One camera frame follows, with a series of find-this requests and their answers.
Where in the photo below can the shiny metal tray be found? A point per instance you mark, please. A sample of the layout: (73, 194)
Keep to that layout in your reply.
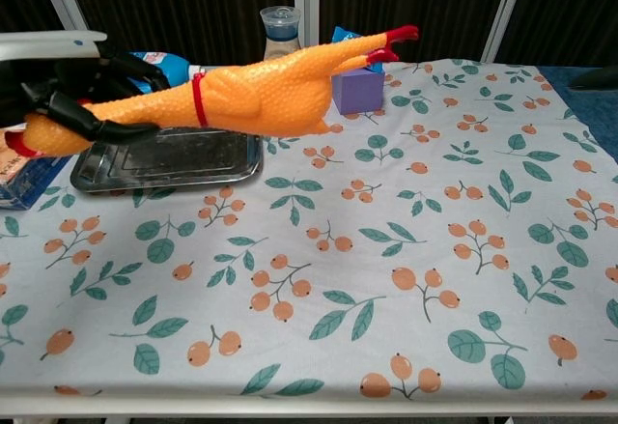
(169, 163)

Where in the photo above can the blue detergent pump bottle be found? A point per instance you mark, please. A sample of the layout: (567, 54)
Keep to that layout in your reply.
(171, 67)

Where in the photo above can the beige mayonnaise squeeze bottle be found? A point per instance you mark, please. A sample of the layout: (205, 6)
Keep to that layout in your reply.
(280, 23)

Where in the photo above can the orange rubber chicken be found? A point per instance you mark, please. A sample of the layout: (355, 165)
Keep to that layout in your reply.
(270, 91)

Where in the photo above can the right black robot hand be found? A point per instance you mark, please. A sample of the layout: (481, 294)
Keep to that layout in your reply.
(598, 78)

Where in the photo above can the orange and blue food box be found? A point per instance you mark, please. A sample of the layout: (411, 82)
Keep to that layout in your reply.
(24, 182)

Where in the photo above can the blue snack bag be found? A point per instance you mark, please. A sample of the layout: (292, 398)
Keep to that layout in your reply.
(343, 35)

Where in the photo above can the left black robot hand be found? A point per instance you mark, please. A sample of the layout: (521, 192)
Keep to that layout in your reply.
(72, 81)

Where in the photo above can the purple cube block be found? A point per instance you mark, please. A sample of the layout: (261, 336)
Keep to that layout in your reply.
(359, 93)

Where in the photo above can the white floral tablecloth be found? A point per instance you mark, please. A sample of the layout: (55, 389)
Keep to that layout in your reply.
(386, 260)

